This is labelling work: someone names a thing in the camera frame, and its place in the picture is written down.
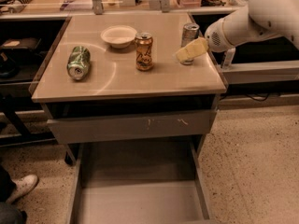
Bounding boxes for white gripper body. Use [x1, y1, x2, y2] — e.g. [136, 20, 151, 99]
[205, 16, 236, 52]

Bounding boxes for top grey drawer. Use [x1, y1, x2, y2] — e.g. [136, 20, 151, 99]
[48, 110, 217, 144]

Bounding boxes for white paper bowl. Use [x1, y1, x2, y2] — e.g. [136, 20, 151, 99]
[101, 25, 137, 49]

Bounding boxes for silver blue redbull can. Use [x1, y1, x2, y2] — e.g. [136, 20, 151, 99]
[180, 23, 199, 65]

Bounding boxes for white sneaker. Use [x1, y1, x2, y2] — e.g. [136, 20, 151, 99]
[6, 175, 39, 204]

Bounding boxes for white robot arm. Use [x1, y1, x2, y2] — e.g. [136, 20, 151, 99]
[175, 0, 299, 62]

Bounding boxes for crushed green soda can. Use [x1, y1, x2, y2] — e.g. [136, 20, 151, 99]
[66, 46, 91, 80]

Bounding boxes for open middle grey drawer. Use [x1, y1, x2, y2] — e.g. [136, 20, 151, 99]
[66, 140, 219, 224]

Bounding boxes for orange lacroix can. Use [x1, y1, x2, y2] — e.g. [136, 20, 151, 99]
[134, 32, 153, 71]

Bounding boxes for black chair left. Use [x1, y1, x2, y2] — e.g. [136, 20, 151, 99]
[0, 37, 43, 78]

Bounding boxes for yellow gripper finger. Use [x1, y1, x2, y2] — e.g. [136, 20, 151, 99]
[176, 37, 208, 62]

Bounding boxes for grey drawer cabinet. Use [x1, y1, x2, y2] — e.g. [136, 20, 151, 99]
[28, 12, 229, 166]

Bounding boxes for dark trouser leg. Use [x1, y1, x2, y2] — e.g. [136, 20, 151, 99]
[0, 165, 28, 224]

